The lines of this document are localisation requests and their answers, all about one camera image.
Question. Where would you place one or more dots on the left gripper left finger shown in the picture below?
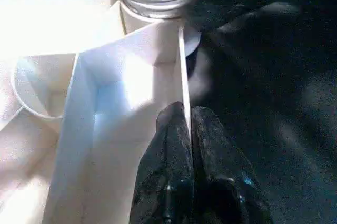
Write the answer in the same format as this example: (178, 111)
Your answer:
(166, 176)

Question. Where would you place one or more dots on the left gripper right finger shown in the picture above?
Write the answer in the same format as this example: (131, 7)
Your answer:
(223, 182)

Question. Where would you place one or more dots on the white plastic table top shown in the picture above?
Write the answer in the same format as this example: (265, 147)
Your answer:
(79, 76)

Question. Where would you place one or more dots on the black plastic mat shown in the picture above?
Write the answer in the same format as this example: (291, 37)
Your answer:
(263, 103)

